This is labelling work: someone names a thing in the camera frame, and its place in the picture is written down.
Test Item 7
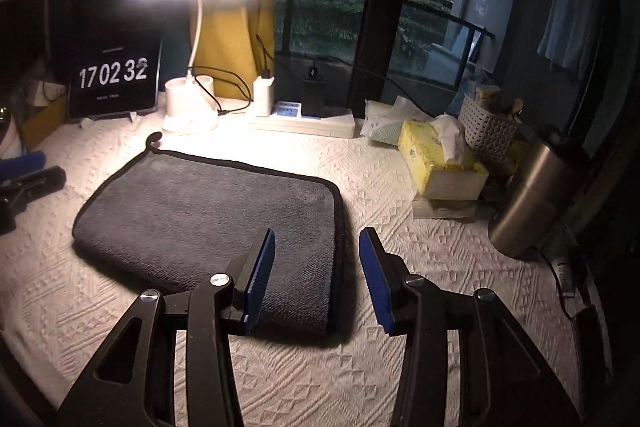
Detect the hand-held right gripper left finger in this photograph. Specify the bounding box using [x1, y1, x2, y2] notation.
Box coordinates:
[56, 228, 277, 427]

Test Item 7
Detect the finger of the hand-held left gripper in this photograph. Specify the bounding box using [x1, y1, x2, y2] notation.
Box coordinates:
[0, 151, 67, 235]

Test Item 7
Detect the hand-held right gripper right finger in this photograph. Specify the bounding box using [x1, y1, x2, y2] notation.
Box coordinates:
[358, 227, 583, 427]

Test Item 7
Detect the grey towel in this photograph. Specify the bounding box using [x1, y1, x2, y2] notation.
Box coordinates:
[72, 132, 346, 337]

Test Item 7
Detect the flat cardboard box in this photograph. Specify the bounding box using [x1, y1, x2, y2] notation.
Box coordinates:
[411, 194, 483, 221]

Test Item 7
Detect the white textured tablecloth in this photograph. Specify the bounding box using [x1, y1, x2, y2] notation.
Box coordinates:
[0, 97, 583, 427]

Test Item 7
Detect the yellow tissue box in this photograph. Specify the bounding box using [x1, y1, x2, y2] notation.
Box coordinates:
[398, 115, 490, 200]

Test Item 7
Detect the tablet with clock display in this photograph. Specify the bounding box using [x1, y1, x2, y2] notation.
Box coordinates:
[67, 27, 164, 122]

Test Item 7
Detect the wet wipes pack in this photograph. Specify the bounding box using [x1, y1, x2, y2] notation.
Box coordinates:
[361, 96, 426, 144]

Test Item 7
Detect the white power strip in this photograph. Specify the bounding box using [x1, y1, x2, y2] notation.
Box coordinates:
[247, 101, 356, 138]

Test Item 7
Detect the white charger plug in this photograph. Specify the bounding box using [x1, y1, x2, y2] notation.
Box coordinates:
[252, 75, 276, 118]

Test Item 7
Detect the stainless steel tumbler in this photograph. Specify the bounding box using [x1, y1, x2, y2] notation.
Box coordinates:
[487, 125, 583, 259]

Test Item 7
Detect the black power adapter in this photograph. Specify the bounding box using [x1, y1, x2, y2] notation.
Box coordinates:
[301, 68, 326, 118]

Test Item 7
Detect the white woven basket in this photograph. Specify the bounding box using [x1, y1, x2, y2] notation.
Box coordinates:
[457, 93, 518, 164]

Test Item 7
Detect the white desk lamp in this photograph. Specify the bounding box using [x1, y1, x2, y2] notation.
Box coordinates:
[129, 0, 265, 136]

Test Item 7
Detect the hanging light blue garment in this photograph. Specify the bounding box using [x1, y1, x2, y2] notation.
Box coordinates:
[536, 0, 601, 82]

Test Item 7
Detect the black cable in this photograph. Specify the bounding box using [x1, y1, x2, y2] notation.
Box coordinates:
[186, 66, 253, 116]

